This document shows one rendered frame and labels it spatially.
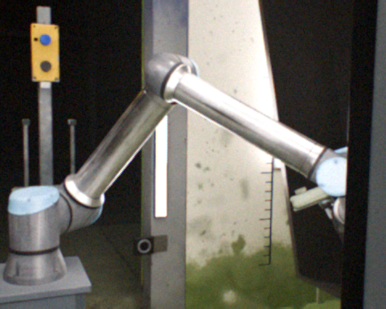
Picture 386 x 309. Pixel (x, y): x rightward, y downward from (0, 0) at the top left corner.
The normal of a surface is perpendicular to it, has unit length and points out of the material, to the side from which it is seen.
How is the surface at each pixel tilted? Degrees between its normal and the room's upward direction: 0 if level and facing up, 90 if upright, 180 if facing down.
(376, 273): 90
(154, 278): 90
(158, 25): 90
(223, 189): 90
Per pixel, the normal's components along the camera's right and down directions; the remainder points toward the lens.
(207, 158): 0.36, 0.09
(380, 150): -0.93, 0.02
